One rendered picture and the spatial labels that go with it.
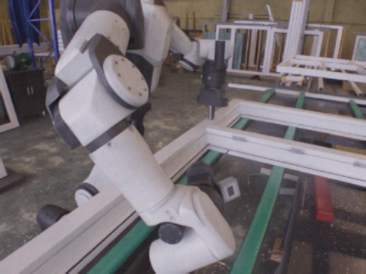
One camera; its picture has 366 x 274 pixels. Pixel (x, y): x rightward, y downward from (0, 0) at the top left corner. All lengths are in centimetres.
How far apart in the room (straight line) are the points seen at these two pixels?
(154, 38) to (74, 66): 35
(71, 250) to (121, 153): 25
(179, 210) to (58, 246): 23
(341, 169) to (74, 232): 73
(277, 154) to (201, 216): 55
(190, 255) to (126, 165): 16
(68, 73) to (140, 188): 19
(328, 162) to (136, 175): 65
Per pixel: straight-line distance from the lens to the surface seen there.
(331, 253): 101
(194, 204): 34
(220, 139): 88
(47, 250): 47
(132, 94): 32
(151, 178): 33
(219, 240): 36
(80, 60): 37
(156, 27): 70
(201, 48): 89
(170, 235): 37
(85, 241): 52
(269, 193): 70
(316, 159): 85
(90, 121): 32
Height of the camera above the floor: 125
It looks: 23 degrees down
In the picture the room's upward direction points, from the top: 1 degrees clockwise
